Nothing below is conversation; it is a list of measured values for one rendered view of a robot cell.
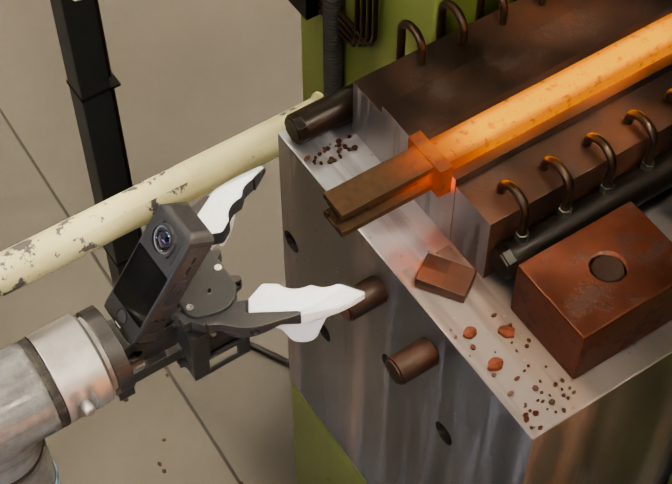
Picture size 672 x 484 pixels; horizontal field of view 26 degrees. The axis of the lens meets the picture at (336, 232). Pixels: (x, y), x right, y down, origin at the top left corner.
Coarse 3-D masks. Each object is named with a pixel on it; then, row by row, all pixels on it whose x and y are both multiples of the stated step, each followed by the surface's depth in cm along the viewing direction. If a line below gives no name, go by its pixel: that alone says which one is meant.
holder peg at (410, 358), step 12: (408, 348) 124; (420, 348) 123; (432, 348) 124; (396, 360) 123; (408, 360) 123; (420, 360) 123; (432, 360) 124; (396, 372) 123; (408, 372) 123; (420, 372) 124
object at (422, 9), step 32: (352, 0) 155; (384, 0) 148; (416, 0) 142; (512, 0) 145; (320, 32) 167; (384, 32) 152; (448, 32) 143; (320, 64) 171; (352, 64) 163; (384, 64) 156
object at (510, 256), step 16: (656, 160) 125; (624, 176) 124; (640, 176) 123; (656, 176) 124; (592, 192) 123; (624, 192) 123; (640, 192) 123; (656, 192) 124; (576, 208) 121; (592, 208) 122; (608, 208) 122; (544, 224) 121; (560, 224) 120; (576, 224) 121; (512, 240) 120; (528, 240) 120; (544, 240) 120; (560, 240) 120; (496, 256) 119; (512, 256) 119; (528, 256) 119; (496, 272) 121; (512, 272) 119
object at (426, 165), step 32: (640, 32) 128; (576, 64) 126; (608, 64) 126; (640, 64) 127; (512, 96) 124; (544, 96) 124; (576, 96) 124; (480, 128) 122; (512, 128) 122; (416, 160) 119; (448, 160) 120; (352, 192) 117; (384, 192) 117; (416, 192) 120; (448, 192) 121; (352, 224) 118
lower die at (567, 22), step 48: (528, 0) 134; (576, 0) 134; (624, 0) 133; (432, 48) 131; (480, 48) 131; (528, 48) 129; (576, 48) 129; (384, 96) 127; (432, 96) 126; (480, 96) 126; (624, 96) 126; (384, 144) 129; (528, 144) 122; (576, 144) 123; (624, 144) 123; (432, 192) 125; (480, 192) 120; (528, 192) 120; (576, 192) 123; (480, 240) 121
